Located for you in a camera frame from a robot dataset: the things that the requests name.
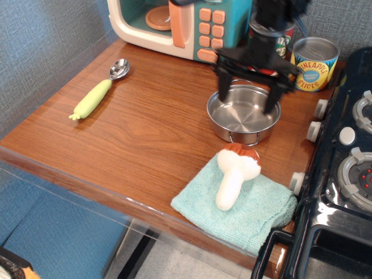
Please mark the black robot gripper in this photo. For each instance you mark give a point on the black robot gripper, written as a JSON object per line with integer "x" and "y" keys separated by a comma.
{"x": 258, "y": 61}

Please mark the green handled metal spoon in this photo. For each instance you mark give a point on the green handled metal spoon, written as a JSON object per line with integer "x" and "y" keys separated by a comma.
{"x": 92, "y": 99}

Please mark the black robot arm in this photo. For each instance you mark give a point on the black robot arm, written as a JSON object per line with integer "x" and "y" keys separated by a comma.
{"x": 276, "y": 15}

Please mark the round metal pot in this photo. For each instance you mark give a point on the round metal pot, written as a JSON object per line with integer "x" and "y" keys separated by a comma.
{"x": 240, "y": 118}

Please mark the tomato sauce can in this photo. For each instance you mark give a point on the tomato sauce can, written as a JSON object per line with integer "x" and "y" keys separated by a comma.
{"x": 282, "y": 42}

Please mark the pineapple slices can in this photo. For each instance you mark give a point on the pineapple slices can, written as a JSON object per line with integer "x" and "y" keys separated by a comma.
{"x": 316, "y": 58}

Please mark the plush white mushroom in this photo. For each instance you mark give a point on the plush white mushroom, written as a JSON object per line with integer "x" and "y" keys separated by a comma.
{"x": 238, "y": 163}

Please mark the teal toy microwave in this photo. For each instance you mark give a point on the teal toy microwave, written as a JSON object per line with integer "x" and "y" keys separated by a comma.
{"x": 197, "y": 29}

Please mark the orange plate in microwave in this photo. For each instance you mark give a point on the orange plate in microwave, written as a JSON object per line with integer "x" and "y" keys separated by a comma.
{"x": 158, "y": 18}

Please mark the light teal cloth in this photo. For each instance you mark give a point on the light teal cloth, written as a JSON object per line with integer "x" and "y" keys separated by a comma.
{"x": 263, "y": 204}

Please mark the black toy stove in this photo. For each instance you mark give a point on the black toy stove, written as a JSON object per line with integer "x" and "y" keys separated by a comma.
{"x": 332, "y": 234}

